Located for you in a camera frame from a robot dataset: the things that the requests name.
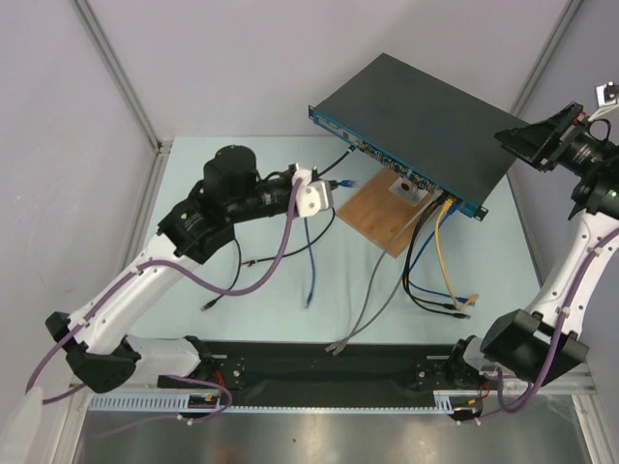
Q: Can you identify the blue ethernet cable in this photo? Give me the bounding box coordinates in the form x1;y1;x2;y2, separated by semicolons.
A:
404;202;473;308
303;178;359;308

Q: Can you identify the black ethernet cable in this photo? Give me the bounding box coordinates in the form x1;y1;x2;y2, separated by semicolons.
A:
400;197;456;311
404;197;471;322

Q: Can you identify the grey ethernet cable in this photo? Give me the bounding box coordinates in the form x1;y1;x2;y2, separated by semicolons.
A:
320;197;436;352
325;213;420;356

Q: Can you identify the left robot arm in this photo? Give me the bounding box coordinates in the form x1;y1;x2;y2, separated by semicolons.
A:
45;145;331;393

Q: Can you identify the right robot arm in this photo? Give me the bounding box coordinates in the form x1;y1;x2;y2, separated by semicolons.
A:
444;96;618;389

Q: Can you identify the wooden base board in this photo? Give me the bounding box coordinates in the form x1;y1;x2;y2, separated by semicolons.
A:
337;168;432;258

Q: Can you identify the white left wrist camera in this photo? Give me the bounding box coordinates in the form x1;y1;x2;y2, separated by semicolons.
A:
291;163;333;218

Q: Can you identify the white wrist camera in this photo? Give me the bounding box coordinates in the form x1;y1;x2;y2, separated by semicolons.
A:
291;163;333;218
590;81;618;121

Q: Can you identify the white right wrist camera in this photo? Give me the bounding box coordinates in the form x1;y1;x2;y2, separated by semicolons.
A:
590;81;618;121

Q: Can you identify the black cable teal plug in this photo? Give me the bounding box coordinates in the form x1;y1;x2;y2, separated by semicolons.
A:
240;145;356;267

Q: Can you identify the blue-faced black network switch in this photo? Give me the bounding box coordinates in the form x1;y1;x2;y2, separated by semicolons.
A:
309;53;525;220

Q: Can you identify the blue ethernet cable plugged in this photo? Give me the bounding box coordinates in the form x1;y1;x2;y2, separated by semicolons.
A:
404;202;473;308

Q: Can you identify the yellow ethernet cable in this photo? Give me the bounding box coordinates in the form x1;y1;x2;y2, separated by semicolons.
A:
434;198;481;310

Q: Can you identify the black ethernet cable plugged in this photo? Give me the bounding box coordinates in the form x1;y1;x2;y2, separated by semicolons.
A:
404;197;471;322

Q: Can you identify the left aluminium frame post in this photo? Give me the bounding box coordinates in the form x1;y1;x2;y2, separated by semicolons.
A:
70;0;172;154

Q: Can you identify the aluminium frame post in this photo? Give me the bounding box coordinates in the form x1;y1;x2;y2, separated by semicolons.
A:
70;0;172;154
510;0;585;117

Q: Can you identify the metal switch stand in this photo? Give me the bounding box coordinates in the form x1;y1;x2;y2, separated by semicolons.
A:
389;179;427;206

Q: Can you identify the right aluminium frame post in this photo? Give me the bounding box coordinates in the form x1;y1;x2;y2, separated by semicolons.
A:
510;0;585;117

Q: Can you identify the grey ethernet cable plugged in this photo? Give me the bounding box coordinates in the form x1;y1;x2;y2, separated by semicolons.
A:
320;197;436;352

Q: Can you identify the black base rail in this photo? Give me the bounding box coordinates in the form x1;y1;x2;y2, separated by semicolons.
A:
157;341;486;409

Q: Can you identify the aluminium front frame rail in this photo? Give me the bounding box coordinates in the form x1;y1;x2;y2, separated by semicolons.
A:
67;357;596;397

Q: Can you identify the white slotted cable duct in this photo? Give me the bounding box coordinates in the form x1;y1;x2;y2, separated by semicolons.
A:
88;392;479;415

